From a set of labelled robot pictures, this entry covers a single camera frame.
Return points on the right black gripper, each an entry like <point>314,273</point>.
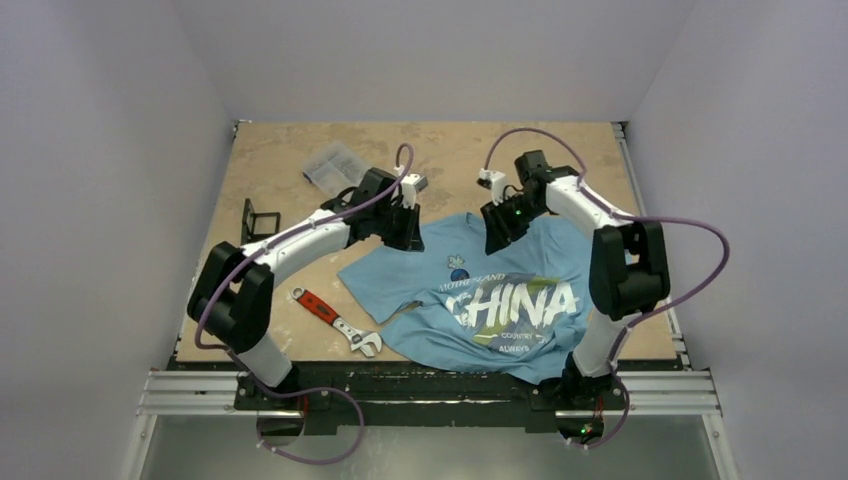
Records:
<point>499,226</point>

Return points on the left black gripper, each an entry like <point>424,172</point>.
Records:
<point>410,239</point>

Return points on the light blue printed t-shirt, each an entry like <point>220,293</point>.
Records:
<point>519,311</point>

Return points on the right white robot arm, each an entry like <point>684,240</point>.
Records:
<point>628,269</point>

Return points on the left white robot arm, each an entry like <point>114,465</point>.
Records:
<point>232,298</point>

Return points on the clear plastic parts box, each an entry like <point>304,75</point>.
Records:
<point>335,168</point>

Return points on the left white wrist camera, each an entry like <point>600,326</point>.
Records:
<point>410,186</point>

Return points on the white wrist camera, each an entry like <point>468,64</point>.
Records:
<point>410,186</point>
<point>495,182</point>

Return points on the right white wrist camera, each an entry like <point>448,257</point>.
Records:
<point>495,182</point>

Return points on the red handled adjustable wrench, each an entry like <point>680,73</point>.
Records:
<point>368,343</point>

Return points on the black frame stand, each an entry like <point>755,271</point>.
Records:
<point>256,226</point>

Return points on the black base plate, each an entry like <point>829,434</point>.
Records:
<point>405,394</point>

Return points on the aluminium rail frame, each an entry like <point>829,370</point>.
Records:
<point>450,155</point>

